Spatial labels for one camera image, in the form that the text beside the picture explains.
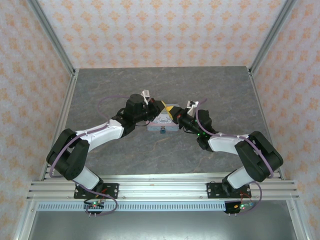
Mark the cartoon bunny tin box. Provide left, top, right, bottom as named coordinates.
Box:
left=146, top=102, right=180, bottom=133

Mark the aluminium extrusion beam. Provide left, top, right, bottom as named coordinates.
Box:
left=26, top=174, right=300, bottom=201

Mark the grey metal sheet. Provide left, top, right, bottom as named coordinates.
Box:
left=27, top=211, right=298, bottom=240

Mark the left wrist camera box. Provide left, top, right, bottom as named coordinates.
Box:
left=140, top=89, right=152, bottom=105

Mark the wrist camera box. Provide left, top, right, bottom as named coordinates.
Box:
left=186, top=99, right=201, bottom=117
left=140, top=89, right=152, bottom=105

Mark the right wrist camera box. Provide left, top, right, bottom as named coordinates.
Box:
left=186, top=99, right=201, bottom=117

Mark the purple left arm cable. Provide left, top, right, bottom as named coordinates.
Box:
left=48, top=94, right=132, bottom=217

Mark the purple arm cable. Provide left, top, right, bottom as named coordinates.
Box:
left=48, top=94, right=132, bottom=217
left=194, top=98, right=275, bottom=216

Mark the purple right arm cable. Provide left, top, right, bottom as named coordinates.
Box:
left=194, top=98, right=275, bottom=216

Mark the aluminium side rail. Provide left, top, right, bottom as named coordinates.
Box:
left=38, top=68, right=80, bottom=181
left=248, top=67, right=285, bottom=180

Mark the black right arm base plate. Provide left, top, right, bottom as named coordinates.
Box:
left=206, top=182, right=251, bottom=200

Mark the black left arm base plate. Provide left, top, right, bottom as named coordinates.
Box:
left=73, top=183, right=120, bottom=200

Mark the slotted grey cable duct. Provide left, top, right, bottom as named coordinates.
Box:
left=36, top=202, right=227, bottom=211

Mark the aluminium frame post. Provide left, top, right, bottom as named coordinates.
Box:
left=26, top=0, right=77, bottom=77
left=248, top=0, right=298, bottom=76

